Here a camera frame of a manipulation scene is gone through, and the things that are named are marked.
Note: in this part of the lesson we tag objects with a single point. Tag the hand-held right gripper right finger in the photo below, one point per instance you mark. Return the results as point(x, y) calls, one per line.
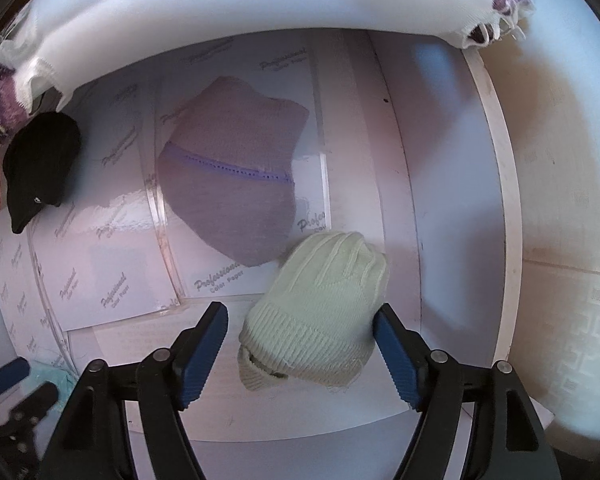
point(397, 360)

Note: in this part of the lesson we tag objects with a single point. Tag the black knit hat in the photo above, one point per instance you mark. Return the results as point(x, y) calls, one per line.
point(40, 170)

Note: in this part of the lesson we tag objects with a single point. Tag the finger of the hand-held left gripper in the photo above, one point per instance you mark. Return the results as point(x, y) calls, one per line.
point(35, 405)
point(5, 377)

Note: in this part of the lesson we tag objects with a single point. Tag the white printed paper sheets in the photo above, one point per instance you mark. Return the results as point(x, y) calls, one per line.
point(105, 270)

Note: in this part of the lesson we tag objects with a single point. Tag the purple knit hat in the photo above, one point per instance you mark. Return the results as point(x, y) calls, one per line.
point(230, 200)

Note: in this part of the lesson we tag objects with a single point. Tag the cream knit hat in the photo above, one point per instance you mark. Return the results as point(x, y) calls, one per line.
point(315, 300)

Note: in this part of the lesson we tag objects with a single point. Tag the white bedside nightstand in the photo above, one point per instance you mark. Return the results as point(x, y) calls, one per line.
point(440, 185)

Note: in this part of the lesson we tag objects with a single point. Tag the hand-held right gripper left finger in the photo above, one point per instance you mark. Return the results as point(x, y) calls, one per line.
point(205, 355)

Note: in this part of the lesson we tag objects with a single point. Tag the white purple floral cloth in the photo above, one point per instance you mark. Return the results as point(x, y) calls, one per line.
point(230, 5)

